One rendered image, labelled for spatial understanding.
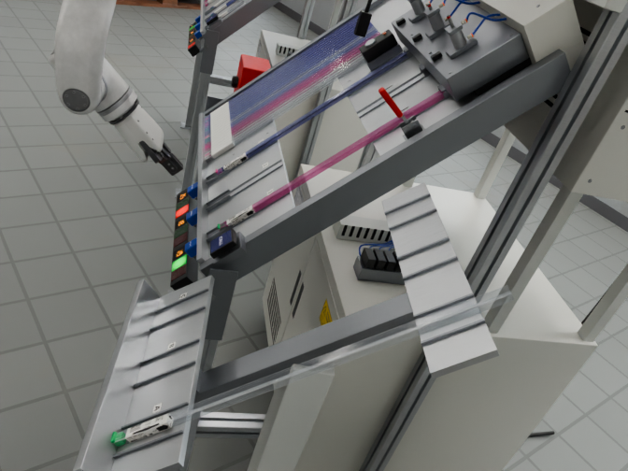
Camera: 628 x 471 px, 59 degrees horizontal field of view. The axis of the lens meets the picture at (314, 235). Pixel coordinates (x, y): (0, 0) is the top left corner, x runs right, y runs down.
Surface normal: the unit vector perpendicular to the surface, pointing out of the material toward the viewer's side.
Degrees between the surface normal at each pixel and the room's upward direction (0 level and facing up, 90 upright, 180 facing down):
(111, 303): 0
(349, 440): 90
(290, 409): 90
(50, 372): 0
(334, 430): 90
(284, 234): 90
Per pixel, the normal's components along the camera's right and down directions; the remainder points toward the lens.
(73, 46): 0.15, 0.14
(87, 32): 0.32, 0.00
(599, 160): 0.16, 0.58
